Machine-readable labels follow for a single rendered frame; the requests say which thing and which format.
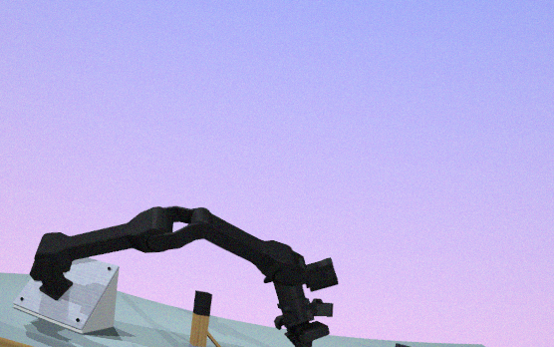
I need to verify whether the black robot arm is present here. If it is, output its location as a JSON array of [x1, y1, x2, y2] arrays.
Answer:
[[30, 206, 339, 301]]

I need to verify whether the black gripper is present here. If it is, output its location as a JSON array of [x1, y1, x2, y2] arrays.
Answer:
[[274, 294, 330, 347]]

